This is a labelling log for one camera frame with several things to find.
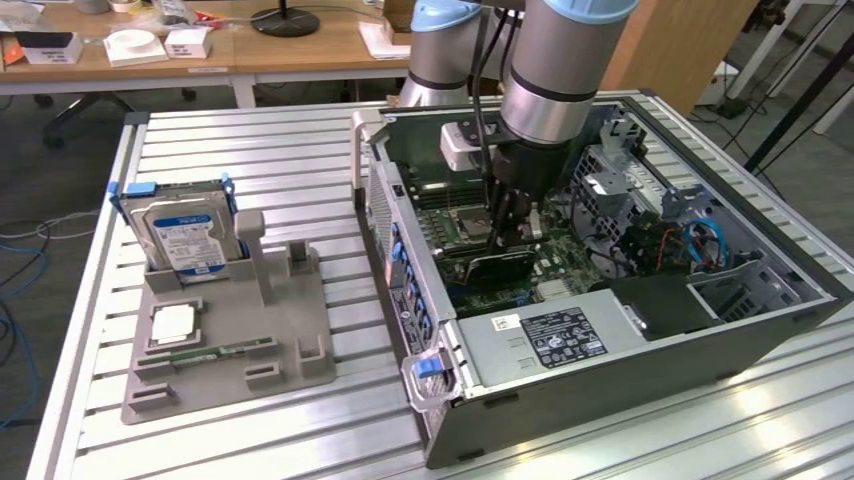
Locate silver CPU chip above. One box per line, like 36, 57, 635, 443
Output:
148, 304, 199, 347

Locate dark grey open PC case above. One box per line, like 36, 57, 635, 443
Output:
351, 89, 854, 471

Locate green expansion card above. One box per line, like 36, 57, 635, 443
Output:
459, 248, 539, 289

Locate black office chair base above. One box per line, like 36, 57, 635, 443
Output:
32, 88, 199, 150

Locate hard disk blue label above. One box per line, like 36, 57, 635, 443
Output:
124, 198, 236, 287

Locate CPU socket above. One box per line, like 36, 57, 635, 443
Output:
446, 203, 496, 247

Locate wooden desk white frame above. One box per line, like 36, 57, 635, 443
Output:
0, 0, 599, 109

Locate small white labelled box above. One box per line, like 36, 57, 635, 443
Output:
163, 27, 215, 59

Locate white box black lid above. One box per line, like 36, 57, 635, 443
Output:
15, 30, 85, 66

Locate grey power supply unit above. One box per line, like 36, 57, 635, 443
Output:
456, 289, 650, 392

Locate hard drive with blue label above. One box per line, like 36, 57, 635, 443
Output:
107, 172, 240, 264

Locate blue case release latch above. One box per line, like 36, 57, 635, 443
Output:
412, 356, 446, 382

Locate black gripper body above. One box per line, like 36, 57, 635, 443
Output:
488, 139, 574, 205

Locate open cardboard box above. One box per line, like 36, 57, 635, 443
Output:
381, 0, 416, 34

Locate white square holder round insert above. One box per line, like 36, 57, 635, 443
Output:
103, 28, 171, 68

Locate black round lamp base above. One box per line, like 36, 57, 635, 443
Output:
249, 0, 323, 39

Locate blue data wire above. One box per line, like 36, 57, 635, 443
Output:
682, 216, 734, 274

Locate red wire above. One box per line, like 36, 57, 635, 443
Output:
654, 228, 683, 272

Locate black slanted stand pole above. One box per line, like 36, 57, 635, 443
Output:
742, 47, 854, 174

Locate green motherboard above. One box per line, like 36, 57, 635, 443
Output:
403, 164, 616, 312

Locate grey printed parts rack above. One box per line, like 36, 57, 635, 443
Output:
119, 209, 339, 427

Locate low metal disk bay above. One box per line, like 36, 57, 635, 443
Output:
686, 258, 803, 322

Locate wooden cabinet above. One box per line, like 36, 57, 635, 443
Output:
596, 0, 763, 117

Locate black wire bundle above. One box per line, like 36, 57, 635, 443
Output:
563, 184, 630, 277

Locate blue floor cable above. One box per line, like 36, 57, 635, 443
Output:
0, 243, 53, 430

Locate black RAM slot bank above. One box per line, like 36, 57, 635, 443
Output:
411, 178, 492, 211

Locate tall metal disk bay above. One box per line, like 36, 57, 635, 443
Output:
572, 144, 670, 237

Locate stack of white papers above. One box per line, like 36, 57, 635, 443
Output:
356, 20, 412, 62

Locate loose green RAM stick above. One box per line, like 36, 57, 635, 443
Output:
139, 336, 276, 365

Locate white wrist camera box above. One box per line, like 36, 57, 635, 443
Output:
439, 121, 510, 174

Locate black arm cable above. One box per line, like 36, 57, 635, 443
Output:
468, 0, 528, 211

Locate clear plastic bag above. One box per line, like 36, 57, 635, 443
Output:
149, 0, 223, 27

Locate white floor cable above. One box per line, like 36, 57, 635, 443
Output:
0, 208, 103, 242

